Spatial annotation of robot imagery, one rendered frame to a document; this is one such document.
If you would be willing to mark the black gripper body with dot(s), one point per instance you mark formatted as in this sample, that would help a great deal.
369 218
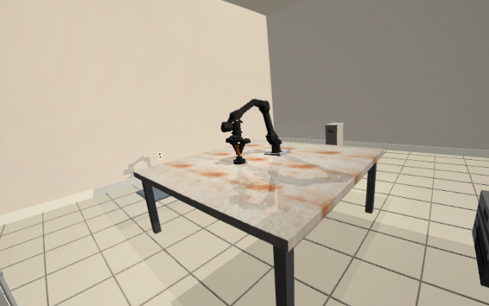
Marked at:
241 140

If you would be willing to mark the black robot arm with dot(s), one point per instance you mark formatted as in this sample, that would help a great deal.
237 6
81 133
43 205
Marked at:
233 125

